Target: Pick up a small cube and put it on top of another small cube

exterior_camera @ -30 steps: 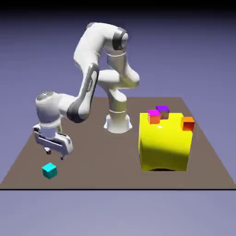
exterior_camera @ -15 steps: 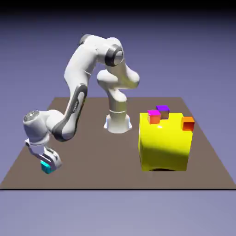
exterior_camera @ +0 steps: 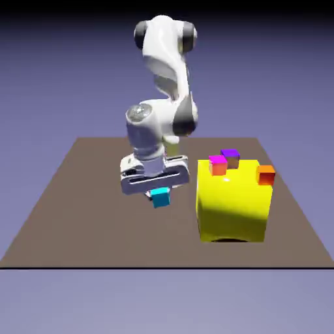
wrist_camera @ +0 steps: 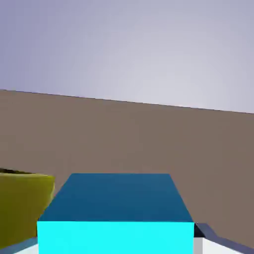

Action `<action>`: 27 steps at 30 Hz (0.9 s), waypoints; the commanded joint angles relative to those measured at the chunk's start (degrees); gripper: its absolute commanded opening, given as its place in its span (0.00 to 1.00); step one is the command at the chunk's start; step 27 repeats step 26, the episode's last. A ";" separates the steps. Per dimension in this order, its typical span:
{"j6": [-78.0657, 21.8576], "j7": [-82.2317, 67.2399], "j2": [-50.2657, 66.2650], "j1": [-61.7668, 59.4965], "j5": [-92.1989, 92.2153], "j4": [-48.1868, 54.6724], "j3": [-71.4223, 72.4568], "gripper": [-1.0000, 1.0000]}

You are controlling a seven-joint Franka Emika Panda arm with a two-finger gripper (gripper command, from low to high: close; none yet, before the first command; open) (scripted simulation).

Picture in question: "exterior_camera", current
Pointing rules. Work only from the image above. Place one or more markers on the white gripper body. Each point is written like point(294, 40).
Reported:
point(156, 181)

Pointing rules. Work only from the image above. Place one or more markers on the small cyan cube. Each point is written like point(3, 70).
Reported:
point(160, 197)

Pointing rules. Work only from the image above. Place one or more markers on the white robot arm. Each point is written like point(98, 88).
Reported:
point(159, 122)

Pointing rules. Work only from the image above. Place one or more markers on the small magenta cube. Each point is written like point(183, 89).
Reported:
point(218, 165)

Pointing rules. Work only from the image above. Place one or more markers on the small purple cube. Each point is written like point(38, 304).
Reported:
point(231, 156)

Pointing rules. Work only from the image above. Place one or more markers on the small orange cube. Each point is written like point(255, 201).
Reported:
point(266, 175)

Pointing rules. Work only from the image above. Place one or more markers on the large yellow box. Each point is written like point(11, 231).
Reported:
point(231, 203)

